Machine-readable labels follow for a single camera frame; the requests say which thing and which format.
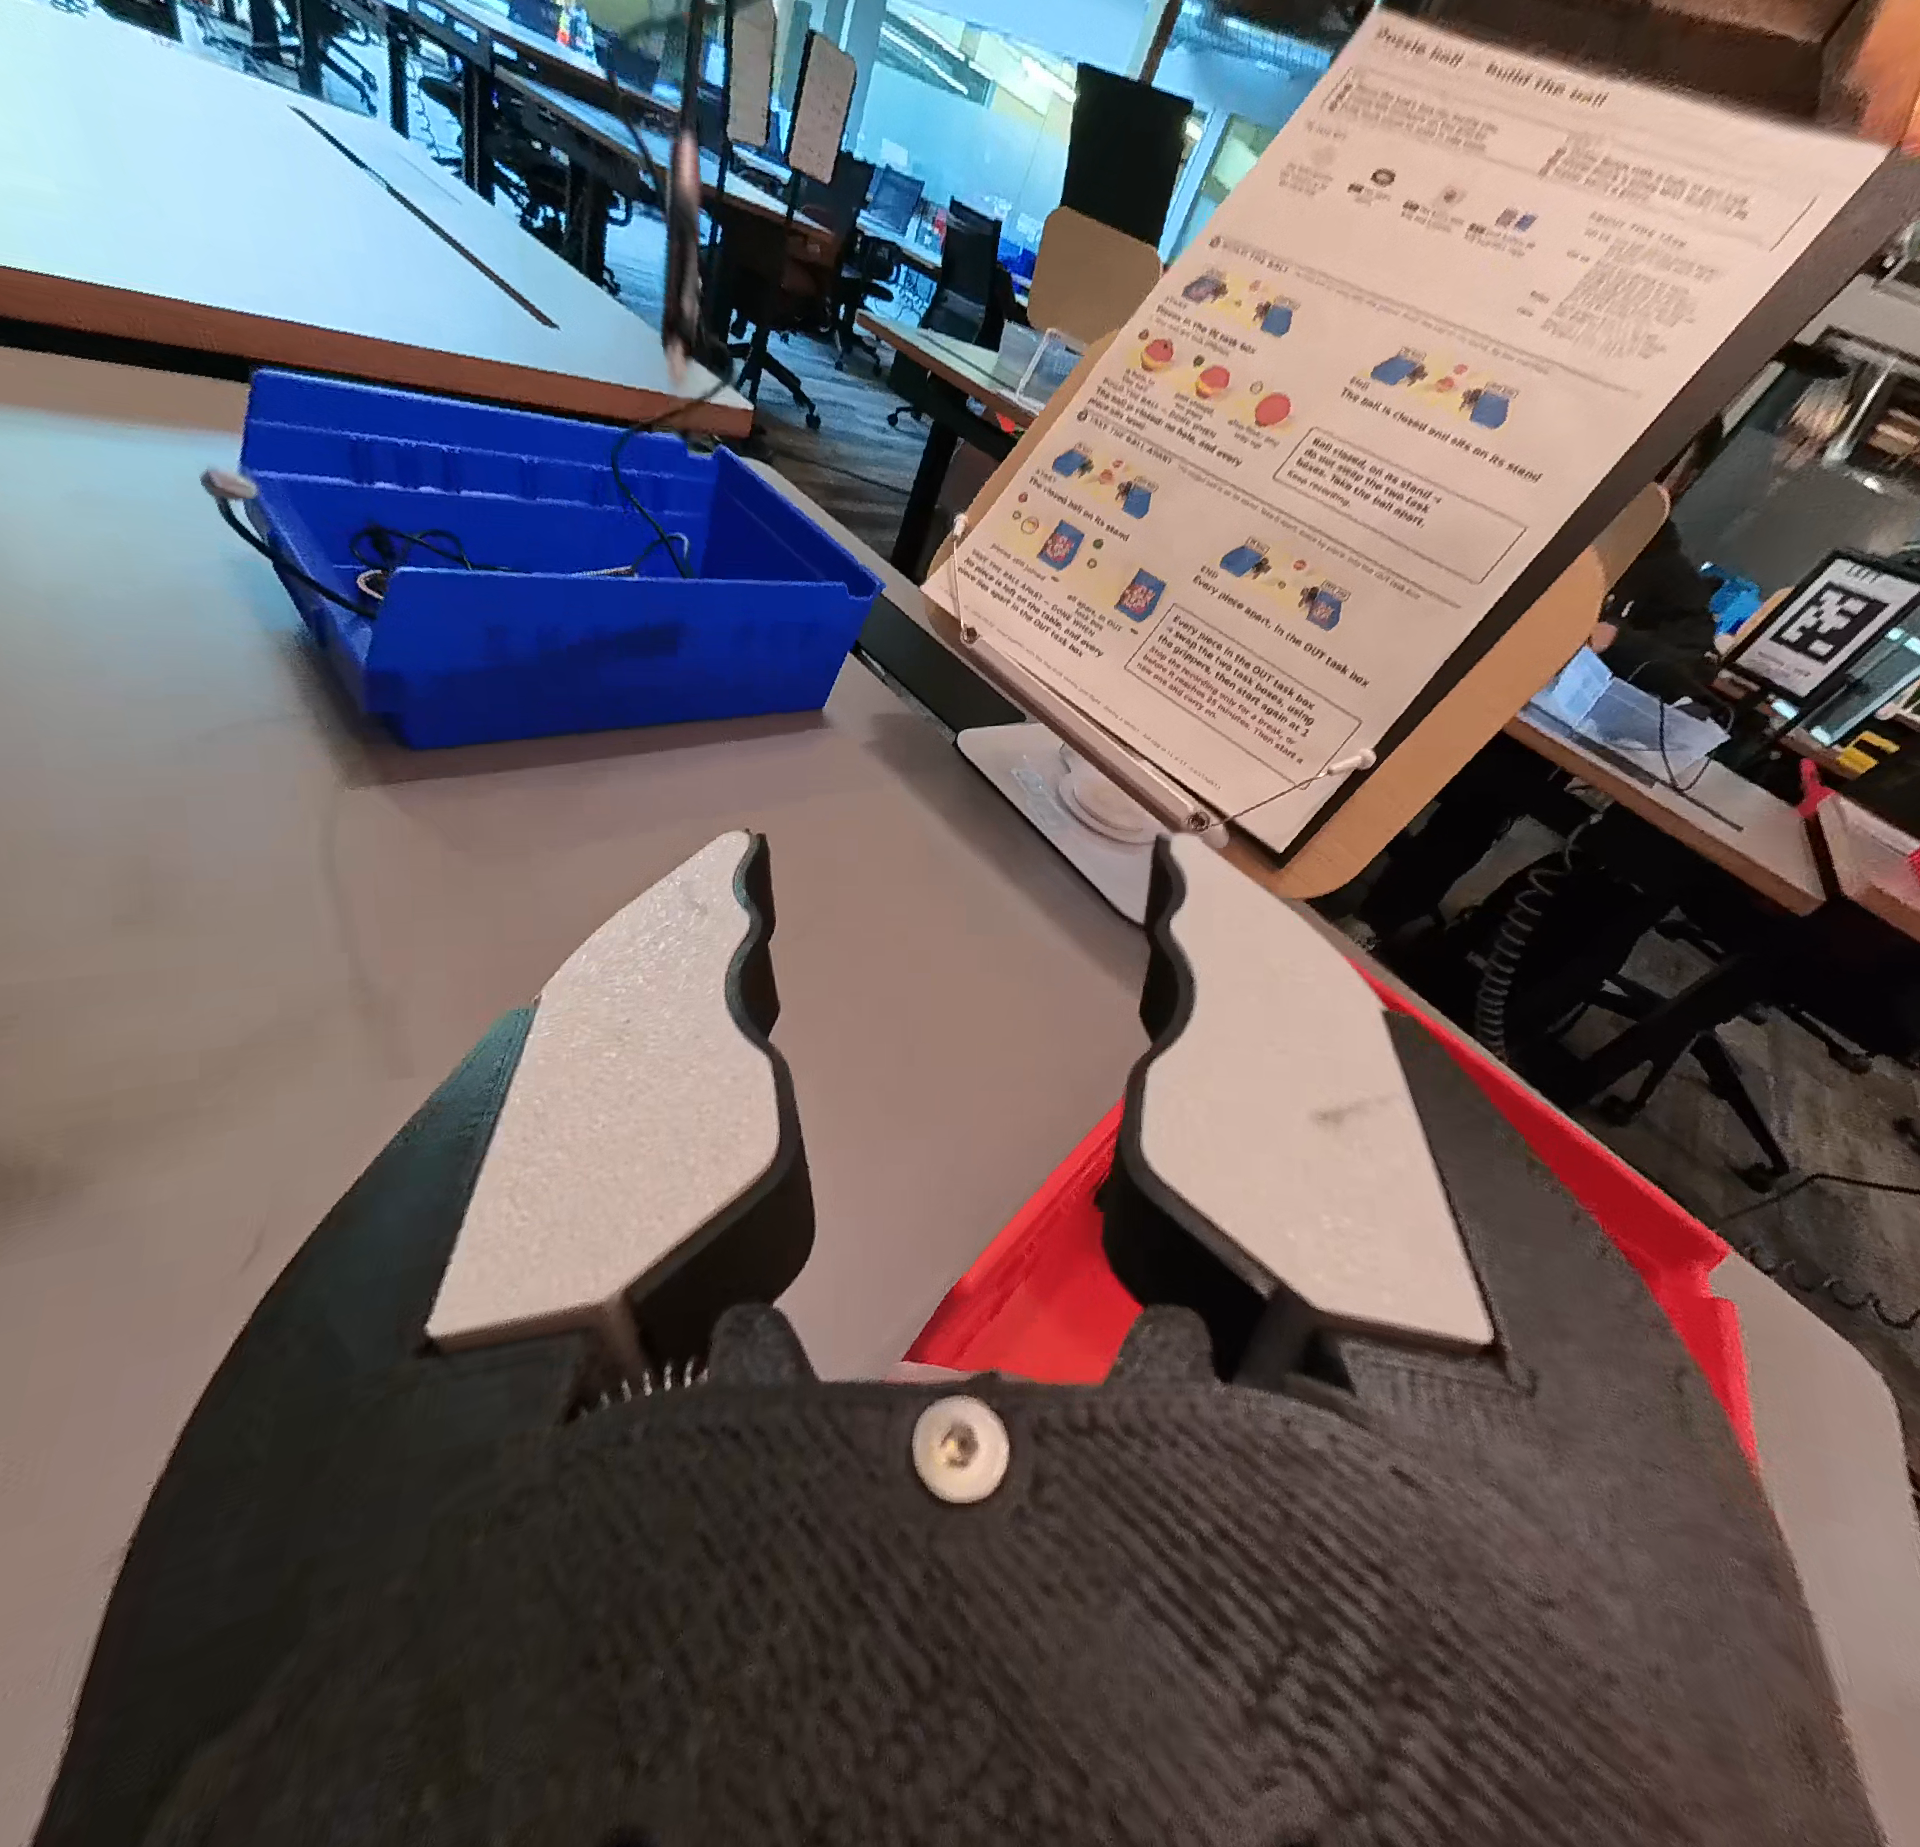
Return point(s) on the desk with black legs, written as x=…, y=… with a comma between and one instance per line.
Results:
x=960, y=346

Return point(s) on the desk with papers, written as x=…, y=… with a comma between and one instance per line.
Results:
x=1726, y=827

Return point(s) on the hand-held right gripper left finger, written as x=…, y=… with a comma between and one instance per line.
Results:
x=630, y=1111

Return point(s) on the blue plastic bin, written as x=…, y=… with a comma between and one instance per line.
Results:
x=600, y=677

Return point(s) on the black and white marker tag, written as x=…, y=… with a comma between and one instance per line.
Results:
x=1837, y=617

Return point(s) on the white stand base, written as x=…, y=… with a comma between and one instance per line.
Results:
x=1020, y=781

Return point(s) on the black office chair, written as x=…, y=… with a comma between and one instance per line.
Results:
x=1636, y=961
x=967, y=279

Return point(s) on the paper sheet on wooden stand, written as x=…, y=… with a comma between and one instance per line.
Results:
x=1500, y=707

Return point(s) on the grey table with wooden edge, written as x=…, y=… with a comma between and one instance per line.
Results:
x=225, y=212

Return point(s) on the row of desks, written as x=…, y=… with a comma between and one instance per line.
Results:
x=570, y=106

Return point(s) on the red plastic bin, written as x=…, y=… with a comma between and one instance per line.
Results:
x=1035, y=1276

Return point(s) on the printed instruction sheet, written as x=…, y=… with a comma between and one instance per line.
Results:
x=1425, y=452

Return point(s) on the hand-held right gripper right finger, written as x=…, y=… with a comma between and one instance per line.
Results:
x=1291, y=1127

